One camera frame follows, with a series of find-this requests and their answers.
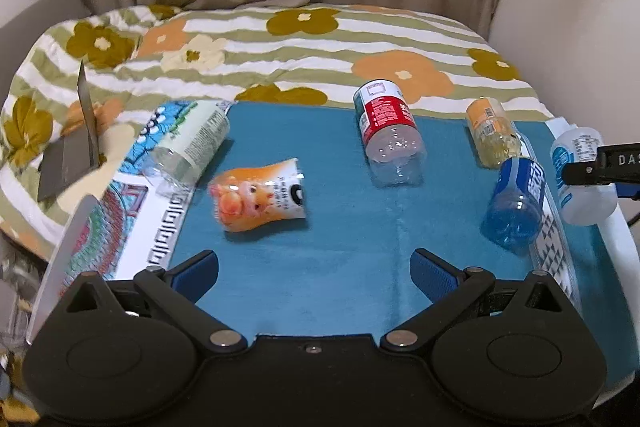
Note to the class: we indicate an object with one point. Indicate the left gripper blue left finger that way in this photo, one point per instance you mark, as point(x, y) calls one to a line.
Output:
point(173, 294)

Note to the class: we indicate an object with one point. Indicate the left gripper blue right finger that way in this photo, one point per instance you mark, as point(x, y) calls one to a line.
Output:
point(454, 294)

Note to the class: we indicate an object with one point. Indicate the yellow orange label cup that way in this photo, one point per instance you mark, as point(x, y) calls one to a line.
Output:
point(492, 131)

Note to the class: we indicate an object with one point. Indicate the red label clear cup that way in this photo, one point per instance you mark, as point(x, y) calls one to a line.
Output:
point(389, 134)

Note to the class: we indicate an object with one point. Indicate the colourful patterned board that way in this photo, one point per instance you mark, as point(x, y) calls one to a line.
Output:
point(128, 228)

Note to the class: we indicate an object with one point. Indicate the white sheet under cloth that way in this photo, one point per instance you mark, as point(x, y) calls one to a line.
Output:
point(598, 268)

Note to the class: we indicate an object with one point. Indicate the teal patterned cloth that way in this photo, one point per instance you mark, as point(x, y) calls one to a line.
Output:
point(344, 269)

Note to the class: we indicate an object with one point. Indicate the grey laptop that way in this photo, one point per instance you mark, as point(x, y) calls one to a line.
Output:
point(74, 154)

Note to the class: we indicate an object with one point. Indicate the floral striped quilt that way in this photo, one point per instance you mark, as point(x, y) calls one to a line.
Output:
point(136, 59)

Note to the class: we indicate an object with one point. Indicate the grey headboard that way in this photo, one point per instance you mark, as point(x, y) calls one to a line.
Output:
point(18, 35)

